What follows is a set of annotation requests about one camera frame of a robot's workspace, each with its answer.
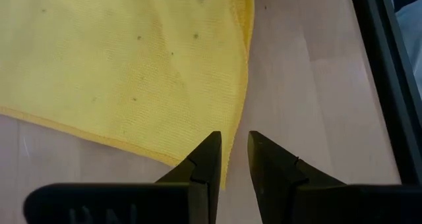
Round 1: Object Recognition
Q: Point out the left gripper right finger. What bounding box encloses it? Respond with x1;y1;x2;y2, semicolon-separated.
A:
247;130;346;224

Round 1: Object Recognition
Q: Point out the silver black front rail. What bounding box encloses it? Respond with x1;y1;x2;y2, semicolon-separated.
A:
348;0;422;185

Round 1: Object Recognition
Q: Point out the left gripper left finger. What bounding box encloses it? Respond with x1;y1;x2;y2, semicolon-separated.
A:
154;130;223;224

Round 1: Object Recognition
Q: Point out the yellow microfiber towel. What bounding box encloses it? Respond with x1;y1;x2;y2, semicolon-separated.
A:
0;0;256;190

